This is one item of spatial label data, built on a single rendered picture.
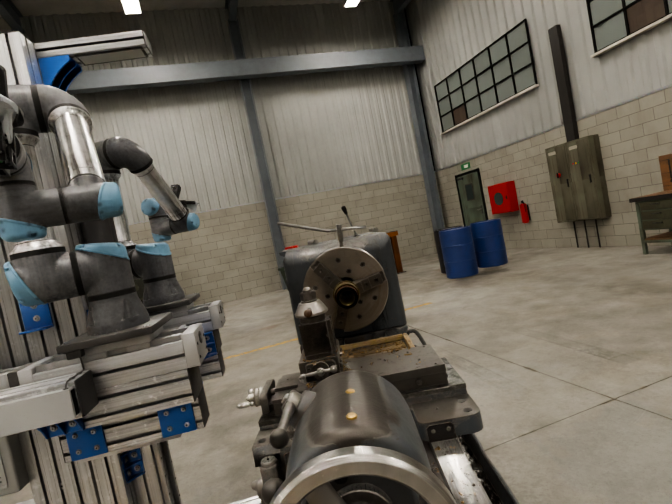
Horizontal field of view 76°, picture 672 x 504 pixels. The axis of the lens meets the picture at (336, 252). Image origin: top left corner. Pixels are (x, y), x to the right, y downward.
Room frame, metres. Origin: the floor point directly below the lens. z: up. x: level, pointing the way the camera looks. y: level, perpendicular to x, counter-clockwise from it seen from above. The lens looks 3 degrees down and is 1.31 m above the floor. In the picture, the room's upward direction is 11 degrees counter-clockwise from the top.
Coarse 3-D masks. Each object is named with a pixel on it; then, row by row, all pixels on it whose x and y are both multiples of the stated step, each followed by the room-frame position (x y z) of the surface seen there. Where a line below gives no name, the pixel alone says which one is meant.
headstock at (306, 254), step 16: (336, 240) 1.93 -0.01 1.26; (352, 240) 1.75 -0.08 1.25; (368, 240) 1.73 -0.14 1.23; (384, 240) 1.72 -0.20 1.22; (288, 256) 1.74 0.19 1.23; (304, 256) 1.73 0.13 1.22; (384, 256) 1.72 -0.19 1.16; (288, 272) 1.73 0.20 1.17; (304, 272) 1.72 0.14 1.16; (384, 272) 1.72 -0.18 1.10; (288, 288) 1.74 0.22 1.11; (400, 304) 1.72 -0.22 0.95; (384, 320) 1.72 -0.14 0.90; (400, 320) 1.72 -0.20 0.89; (336, 336) 1.72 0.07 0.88
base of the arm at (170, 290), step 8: (144, 280) 1.59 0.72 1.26; (152, 280) 1.57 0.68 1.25; (160, 280) 1.58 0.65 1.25; (168, 280) 1.59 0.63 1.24; (176, 280) 1.63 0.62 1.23; (144, 288) 1.59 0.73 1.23; (152, 288) 1.57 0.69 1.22; (160, 288) 1.57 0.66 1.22; (168, 288) 1.58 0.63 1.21; (176, 288) 1.60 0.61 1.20; (144, 296) 1.58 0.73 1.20; (152, 296) 1.56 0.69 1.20; (160, 296) 1.56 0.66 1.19; (168, 296) 1.57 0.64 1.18; (176, 296) 1.59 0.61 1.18; (184, 296) 1.63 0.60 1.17; (144, 304) 1.58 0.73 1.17; (152, 304) 1.55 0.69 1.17; (160, 304) 1.55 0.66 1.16
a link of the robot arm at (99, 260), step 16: (80, 256) 1.08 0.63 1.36; (96, 256) 1.08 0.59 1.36; (112, 256) 1.10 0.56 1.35; (80, 272) 1.06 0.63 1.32; (96, 272) 1.08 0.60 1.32; (112, 272) 1.09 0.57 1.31; (128, 272) 1.13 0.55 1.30; (80, 288) 1.07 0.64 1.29; (96, 288) 1.08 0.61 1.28; (112, 288) 1.09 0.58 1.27
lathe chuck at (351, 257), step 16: (320, 256) 1.57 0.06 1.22; (336, 256) 1.57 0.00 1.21; (352, 256) 1.56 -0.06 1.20; (368, 256) 1.56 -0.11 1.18; (336, 272) 1.57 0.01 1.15; (352, 272) 1.56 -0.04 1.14; (368, 272) 1.56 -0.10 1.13; (320, 288) 1.57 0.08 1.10; (384, 288) 1.56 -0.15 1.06; (336, 304) 1.57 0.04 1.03; (368, 304) 1.56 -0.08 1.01; (384, 304) 1.56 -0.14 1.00; (352, 320) 1.57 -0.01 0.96; (368, 320) 1.56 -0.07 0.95
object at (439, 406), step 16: (448, 368) 1.01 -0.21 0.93; (448, 384) 0.92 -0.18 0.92; (464, 384) 0.91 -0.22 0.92; (416, 400) 0.91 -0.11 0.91; (432, 400) 0.91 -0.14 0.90; (448, 400) 0.89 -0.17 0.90; (464, 400) 0.88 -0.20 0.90; (272, 416) 0.93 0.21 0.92; (416, 416) 0.85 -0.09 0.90; (432, 416) 0.83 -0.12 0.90; (448, 416) 0.82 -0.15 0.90; (464, 416) 0.81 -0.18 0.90; (480, 416) 0.82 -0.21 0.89; (288, 432) 0.88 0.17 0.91; (432, 432) 0.80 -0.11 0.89; (448, 432) 0.80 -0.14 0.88; (464, 432) 0.81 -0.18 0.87; (256, 448) 0.84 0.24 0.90; (272, 448) 0.84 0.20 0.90; (288, 448) 0.82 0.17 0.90; (256, 464) 0.84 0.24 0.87
